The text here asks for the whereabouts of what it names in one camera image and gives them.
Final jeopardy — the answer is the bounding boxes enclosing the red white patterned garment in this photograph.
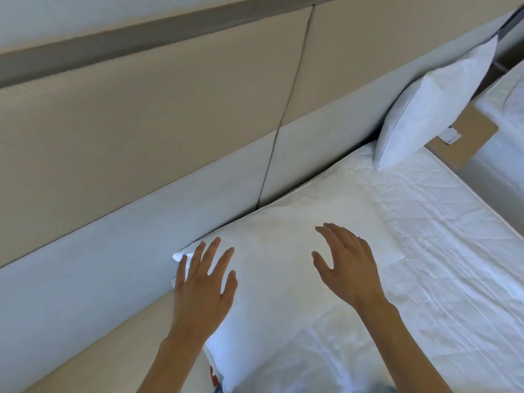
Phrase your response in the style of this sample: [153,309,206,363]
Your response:
[210,365,226,393]

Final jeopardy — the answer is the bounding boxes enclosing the pale grey padded headboard panel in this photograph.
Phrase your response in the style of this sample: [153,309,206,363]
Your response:
[256,65,435,210]
[0,129,280,393]

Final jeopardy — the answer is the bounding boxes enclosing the white neighbouring bed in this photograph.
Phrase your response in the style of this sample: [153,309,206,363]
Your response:
[455,65,524,203]

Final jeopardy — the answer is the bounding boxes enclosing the person's right forearm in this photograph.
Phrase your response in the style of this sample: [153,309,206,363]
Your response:
[355,298,452,393]

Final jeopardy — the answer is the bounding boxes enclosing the beige bed frame side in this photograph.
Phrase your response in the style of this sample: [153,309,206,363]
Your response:
[22,290,214,393]

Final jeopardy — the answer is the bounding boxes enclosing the white pillow with tag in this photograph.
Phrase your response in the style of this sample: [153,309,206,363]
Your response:
[373,34,499,172]

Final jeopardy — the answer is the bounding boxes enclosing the grey headboard trim strip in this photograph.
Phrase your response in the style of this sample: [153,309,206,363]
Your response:
[0,0,355,90]

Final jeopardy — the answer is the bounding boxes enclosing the beige padded headboard panel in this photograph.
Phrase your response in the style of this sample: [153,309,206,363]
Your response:
[279,0,524,128]
[0,6,314,270]

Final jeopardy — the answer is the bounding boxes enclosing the person's right hand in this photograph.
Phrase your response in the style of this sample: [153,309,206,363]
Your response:
[312,223,390,311]

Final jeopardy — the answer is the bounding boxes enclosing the person's left forearm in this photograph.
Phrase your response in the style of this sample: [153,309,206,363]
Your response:
[134,323,224,393]

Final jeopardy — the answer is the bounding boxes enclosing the large white pillow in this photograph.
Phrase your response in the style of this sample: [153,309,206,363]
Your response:
[172,165,404,393]

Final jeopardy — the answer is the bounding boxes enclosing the white quilted bed mattress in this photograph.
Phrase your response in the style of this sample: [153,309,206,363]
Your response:
[242,141,524,393]

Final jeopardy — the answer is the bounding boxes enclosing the brown wooden nightstand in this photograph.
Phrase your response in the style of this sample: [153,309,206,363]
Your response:
[425,61,508,172]

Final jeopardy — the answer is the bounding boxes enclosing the person's left hand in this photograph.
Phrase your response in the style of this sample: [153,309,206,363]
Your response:
[174,236,238,338]

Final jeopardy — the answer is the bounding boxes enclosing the white pillow tag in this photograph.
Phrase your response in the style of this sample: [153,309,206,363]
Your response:
[440,127,463,145]

